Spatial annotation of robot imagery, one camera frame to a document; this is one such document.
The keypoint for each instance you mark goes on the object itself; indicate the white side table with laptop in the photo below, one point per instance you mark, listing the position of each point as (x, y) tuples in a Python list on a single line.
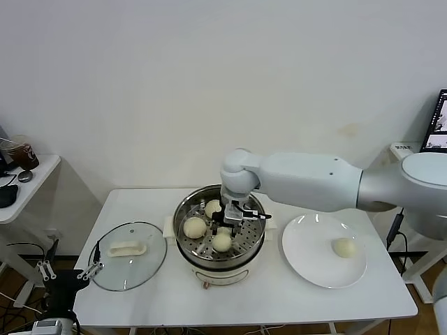
[(396, 155)]

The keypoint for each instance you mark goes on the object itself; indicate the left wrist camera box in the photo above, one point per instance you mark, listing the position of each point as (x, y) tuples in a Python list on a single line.
[(47, 327)]

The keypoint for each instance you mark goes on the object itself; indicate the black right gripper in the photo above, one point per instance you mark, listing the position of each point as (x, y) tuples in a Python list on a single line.
[(220, 218)]

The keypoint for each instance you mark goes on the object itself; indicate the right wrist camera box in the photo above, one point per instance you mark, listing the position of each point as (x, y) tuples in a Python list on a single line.
[(234, 213)]

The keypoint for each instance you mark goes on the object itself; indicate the black computer mouse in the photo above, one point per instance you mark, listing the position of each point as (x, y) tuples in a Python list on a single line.
[(7, 196)]

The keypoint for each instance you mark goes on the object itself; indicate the white round plate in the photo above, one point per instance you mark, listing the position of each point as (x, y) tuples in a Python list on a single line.
[(314, 251)]

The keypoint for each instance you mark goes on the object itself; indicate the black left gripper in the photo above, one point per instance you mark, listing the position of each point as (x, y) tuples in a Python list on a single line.
[(64, 284)]

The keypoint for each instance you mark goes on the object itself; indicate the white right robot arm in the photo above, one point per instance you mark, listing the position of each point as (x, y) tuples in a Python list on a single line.
[(307, 181)]

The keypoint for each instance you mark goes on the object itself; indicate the white side table with cup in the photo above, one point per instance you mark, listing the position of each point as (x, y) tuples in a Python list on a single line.
[(42, 174)]

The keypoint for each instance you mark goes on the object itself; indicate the grey laptop with lit screen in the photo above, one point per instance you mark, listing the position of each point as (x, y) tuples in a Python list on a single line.
[(436, 122)]

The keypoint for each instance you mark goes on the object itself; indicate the printed label sticker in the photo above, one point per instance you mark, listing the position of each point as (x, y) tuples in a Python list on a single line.
[(403, 147)]

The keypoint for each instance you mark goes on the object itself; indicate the cream electric cooker pot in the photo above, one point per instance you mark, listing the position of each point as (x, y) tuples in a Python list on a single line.
[(223, 274)]

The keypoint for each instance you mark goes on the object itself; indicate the iced tea plastic cup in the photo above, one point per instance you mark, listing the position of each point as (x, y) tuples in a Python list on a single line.
[(24, 155)]

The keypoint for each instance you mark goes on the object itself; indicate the white wall socket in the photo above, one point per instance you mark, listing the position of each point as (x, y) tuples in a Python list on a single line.
[(50, 233)]

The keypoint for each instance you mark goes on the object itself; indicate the white steamed baozi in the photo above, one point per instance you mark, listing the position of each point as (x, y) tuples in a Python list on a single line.
[(344, 247), (194, 227), (221, 242), (213, 208)]

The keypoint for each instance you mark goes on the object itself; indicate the stainless steel steamer basket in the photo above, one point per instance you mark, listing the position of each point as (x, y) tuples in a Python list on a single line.
[(248, 237)]

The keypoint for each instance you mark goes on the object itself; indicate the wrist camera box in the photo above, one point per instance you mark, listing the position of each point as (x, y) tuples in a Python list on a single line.
[(47, 327), (234, 213)]

